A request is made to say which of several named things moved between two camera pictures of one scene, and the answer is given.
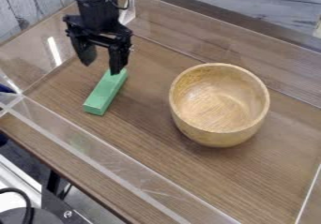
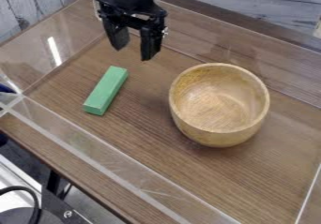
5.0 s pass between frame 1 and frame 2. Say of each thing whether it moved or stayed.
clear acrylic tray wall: stayed
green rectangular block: stayed
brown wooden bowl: stayed
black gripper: moved
